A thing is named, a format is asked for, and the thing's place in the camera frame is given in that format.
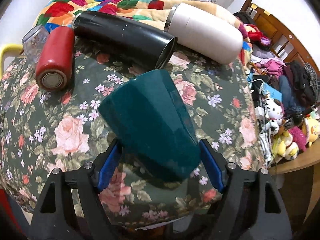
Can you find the dark green ceramic cup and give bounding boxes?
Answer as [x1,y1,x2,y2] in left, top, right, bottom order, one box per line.
[98,70,200,182]

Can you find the clear plastic cup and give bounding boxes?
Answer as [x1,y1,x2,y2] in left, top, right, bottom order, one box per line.
[22,25,49,66]

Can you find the yellow plush toy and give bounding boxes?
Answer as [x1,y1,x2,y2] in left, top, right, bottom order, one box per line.
[271,131,299,164]

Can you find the floral green bedspread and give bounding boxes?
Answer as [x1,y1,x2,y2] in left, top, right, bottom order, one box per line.
[1,43,264,228]

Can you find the black white plush toy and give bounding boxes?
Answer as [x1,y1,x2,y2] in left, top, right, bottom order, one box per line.
[261,98,284,135]

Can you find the pile of clothes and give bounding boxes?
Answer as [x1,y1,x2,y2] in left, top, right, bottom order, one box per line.
[234,11,319,115]

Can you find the red thermos bottle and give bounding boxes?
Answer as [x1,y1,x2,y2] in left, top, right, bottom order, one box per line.
[35,26,75,91]

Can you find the wooden headboard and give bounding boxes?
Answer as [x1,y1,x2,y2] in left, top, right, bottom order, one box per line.
[241,0,319,74]

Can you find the black thermos bottle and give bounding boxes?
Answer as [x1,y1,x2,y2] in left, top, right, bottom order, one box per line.
[71,11,177,71]

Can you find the white thermos bottle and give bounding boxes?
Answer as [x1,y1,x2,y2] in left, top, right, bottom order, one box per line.
[164,3,244,64]

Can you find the colourful patchwork blanket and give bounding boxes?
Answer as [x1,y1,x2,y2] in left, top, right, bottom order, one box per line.
[33,0,252,53]

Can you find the yellow padded bed rail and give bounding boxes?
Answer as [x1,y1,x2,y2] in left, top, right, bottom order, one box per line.
[0,43,23,77]

